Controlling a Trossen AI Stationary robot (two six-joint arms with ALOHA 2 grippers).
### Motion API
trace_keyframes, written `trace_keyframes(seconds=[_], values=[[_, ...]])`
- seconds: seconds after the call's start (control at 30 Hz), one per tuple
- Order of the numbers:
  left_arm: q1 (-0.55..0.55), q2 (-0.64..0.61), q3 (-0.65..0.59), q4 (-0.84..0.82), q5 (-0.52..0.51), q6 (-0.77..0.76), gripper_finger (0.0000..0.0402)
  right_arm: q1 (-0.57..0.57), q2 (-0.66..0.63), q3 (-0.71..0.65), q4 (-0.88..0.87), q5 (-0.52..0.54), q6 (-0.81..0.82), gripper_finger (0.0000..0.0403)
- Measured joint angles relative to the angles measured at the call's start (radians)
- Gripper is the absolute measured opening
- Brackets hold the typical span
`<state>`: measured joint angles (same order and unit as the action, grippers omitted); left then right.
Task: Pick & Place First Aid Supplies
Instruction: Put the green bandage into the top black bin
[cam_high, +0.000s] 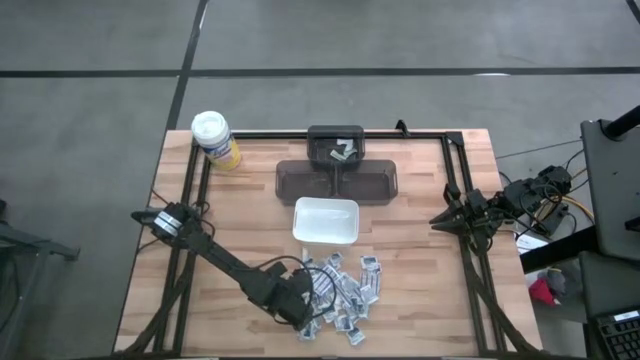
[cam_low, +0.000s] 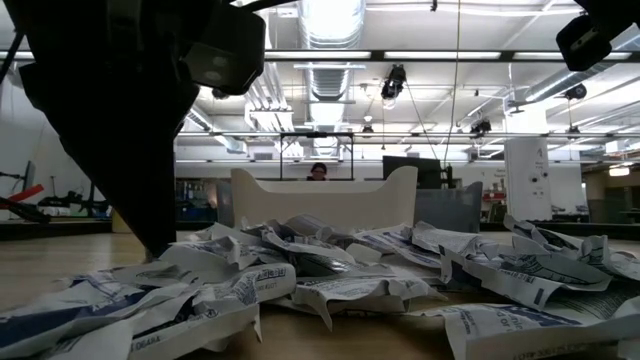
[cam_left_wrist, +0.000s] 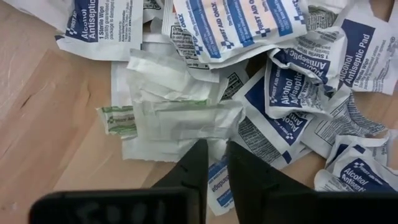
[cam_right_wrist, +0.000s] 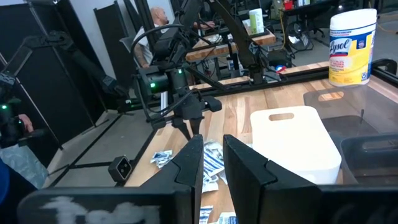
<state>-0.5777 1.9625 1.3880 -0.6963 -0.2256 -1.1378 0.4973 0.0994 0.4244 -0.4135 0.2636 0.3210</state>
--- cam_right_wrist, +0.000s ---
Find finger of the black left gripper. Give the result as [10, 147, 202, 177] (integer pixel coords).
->
[172, 117, 192, 141]
[188, 116, 205, 137]

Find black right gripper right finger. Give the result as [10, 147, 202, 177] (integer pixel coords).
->
[223, 134, 398, 224]

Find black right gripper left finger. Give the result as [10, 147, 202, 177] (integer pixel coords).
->
[17, 134, 205, 224]

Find white packet with navy block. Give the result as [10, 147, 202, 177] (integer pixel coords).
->
[150, 149, 174, 169]
[198, 205, 215, 224]
[214, 212, 239, 224]

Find white packet with blue print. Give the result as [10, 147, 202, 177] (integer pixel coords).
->
[201, 174, 220, 194]

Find white plastic bin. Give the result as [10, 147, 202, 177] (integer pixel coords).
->
[249, 105, 343, 185]

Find wooden workbench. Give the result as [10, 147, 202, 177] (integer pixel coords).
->
[185, 29, 277, 63]

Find black box with blue lights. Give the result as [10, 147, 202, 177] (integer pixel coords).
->
[266, 49, 294, 75]

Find narrow black divider panel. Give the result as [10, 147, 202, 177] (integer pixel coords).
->
[93, 0, 137, 93]

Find white green wipes canister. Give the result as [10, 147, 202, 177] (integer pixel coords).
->
[248, 8, 265, 35]

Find large translucent grey bin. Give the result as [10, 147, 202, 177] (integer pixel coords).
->
[303, 83, 398, 187]

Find person's hand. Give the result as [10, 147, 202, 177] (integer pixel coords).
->
[17, 113, 35, 134]

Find black floor fan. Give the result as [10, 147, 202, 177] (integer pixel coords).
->
[284, 21, 314, 52]

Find large black divider panel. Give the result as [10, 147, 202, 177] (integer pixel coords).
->
[0, 0, 108, 170]

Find black desk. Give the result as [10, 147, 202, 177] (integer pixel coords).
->
[281, 0, 341, 17]

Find black table clamp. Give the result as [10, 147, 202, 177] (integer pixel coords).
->
[372, 58, 398, 82]

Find yellow white Lysol wipes canister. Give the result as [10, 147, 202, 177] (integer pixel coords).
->
[328, 8, 378, 88]

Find small black table-level camera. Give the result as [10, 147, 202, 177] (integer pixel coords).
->
[107, 155, 133, 184]

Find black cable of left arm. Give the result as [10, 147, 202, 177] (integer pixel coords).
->
[129, 24, 185, 82]

